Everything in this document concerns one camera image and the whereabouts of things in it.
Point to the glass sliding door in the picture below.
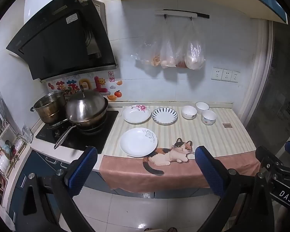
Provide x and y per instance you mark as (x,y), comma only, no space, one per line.
(280,89)

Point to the white plate pink flowers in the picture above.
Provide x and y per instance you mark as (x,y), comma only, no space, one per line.
(135,116)

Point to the patterned round plate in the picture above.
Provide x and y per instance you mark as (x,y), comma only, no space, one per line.
(1,104)

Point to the clear plastic bag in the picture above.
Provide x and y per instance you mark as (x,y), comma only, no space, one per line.
(168,53)
(195,55)
(181,61)
(147,53)

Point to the steel wok lid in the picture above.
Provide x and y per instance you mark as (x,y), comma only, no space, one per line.
(84,106)

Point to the white wall hook rail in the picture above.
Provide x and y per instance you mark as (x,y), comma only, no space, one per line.
(181,13)

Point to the striped cat print towel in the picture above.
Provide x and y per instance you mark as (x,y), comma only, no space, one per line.
(183,135)

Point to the black range hood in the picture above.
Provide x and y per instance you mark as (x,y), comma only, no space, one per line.
(62,41)

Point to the white bowl coloured dots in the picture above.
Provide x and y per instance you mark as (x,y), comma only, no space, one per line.
(209,118)

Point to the metal dish rack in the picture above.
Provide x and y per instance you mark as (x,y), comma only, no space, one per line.
(4,145)

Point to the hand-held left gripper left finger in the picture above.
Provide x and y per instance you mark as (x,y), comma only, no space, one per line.
(83,171)

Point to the white bowl floral print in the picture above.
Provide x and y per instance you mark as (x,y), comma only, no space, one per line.
(189,113)

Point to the white plate grey flower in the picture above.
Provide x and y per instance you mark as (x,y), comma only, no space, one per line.
(135,143)

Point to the white plate blue stripes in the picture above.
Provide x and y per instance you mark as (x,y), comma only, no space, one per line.
(164,116)

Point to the white bowl dark rim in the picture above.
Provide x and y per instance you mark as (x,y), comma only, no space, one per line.
(202,106)

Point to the clear plastic cup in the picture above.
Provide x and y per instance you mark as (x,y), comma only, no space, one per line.
(27,135)

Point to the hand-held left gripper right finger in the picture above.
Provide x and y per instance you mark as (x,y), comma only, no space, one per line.
(209,171)

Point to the steel stockpot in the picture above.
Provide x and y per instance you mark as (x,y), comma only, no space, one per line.
(49,108)

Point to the black glass cooktop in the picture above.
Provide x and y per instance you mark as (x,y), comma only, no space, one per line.
(94,142)

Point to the colourful wall sticker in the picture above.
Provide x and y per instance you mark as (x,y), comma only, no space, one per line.
(87,84)

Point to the white wall socket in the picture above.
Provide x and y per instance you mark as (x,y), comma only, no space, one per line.
(226,75)
(235,76)
(217,73)

